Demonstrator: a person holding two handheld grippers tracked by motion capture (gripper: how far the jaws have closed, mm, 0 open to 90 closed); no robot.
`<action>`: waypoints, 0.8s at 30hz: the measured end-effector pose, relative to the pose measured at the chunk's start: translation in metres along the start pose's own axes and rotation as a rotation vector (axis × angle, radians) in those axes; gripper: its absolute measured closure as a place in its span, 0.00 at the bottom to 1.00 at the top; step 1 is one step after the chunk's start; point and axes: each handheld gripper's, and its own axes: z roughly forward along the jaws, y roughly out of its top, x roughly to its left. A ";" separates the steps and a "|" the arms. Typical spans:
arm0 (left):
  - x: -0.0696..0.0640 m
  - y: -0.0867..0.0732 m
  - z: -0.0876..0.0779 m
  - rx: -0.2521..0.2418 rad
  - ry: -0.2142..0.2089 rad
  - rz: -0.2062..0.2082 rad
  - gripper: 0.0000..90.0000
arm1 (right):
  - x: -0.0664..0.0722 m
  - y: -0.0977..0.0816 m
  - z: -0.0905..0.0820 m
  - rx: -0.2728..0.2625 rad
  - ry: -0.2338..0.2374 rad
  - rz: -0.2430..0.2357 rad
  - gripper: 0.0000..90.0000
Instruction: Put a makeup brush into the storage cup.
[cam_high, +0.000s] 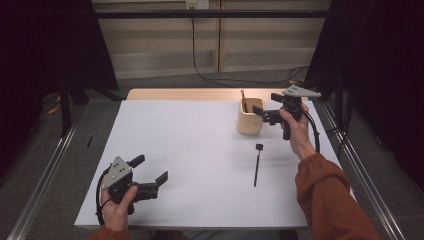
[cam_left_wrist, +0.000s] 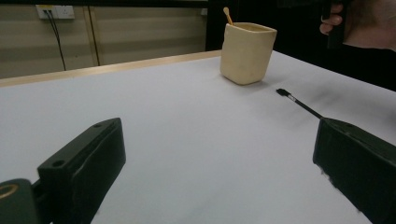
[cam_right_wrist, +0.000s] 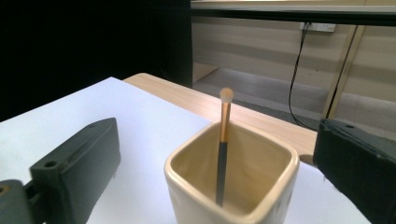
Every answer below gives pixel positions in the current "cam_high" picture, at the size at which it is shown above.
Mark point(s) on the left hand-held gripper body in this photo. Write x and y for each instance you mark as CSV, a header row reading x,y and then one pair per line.
x,y
116,171

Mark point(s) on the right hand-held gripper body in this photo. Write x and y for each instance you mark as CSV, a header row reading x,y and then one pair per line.
x,y
296,90

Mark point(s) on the beige square pen holder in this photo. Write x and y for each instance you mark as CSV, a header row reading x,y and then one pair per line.
x,y
250,125

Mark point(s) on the black pen with orange cap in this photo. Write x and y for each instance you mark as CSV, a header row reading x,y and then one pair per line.
x,y
243,99

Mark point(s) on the black pen with square top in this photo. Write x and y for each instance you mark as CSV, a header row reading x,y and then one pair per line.
x,y
257,166

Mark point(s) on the person's right hand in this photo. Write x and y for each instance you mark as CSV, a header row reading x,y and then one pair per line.
x,y
300,133

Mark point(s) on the person's left hand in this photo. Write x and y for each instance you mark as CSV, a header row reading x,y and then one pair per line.
x,y
115,215

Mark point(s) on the small black floor piece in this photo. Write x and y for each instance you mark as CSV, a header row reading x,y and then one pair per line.
x,y
89,142

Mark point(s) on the white table mat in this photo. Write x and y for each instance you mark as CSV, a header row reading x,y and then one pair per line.
x,y
200,140

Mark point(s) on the yellow floor piece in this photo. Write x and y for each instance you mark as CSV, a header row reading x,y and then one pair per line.
x,y
53,110

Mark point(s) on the black curtain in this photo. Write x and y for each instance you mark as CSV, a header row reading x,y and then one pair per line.
x,y
393,66
40,50

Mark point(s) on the black metal stand post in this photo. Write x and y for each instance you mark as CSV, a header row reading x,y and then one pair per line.
x,y
65,110
339,100

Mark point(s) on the aluminium floor rail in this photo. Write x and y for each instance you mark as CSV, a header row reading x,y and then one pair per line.
x,y
43,180
350,153

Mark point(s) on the black horizontal frame bar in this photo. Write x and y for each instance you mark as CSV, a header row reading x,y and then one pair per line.
x,y
233,14

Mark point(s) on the white wall socket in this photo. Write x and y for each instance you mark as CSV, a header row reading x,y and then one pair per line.
x,y
197,3

